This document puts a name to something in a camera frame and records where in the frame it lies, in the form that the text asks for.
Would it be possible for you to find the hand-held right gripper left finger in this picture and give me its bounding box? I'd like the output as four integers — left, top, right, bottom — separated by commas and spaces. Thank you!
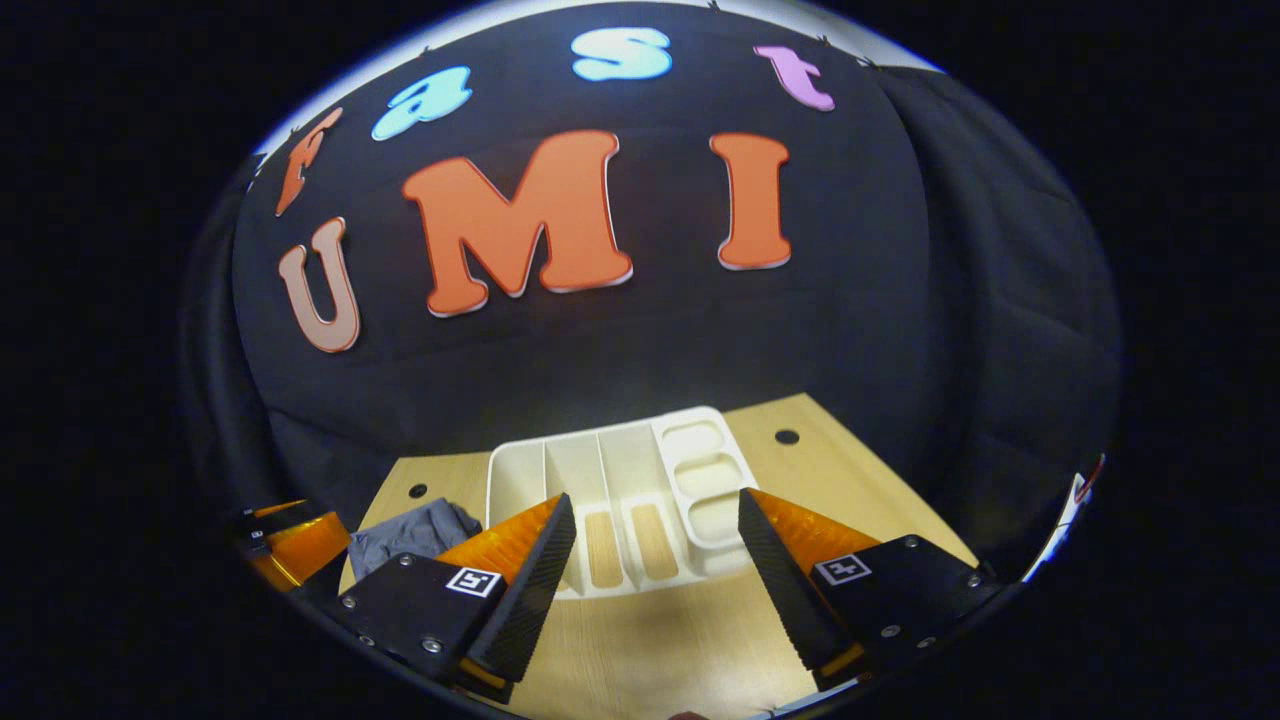
335, 492, 578, 704

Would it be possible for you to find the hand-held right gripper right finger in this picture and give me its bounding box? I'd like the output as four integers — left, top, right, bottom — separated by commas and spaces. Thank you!
737, 488, 1004, 693

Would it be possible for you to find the grey schoolbag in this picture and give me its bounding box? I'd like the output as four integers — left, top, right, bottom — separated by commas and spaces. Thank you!
347, 498, 484, 583

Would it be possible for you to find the white bookshelf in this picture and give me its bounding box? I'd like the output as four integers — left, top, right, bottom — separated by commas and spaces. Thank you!
486, 405, 759, 600

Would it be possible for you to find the black backdrop cloth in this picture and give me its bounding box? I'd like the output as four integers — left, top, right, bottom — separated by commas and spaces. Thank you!
180, 0, 1123, 581

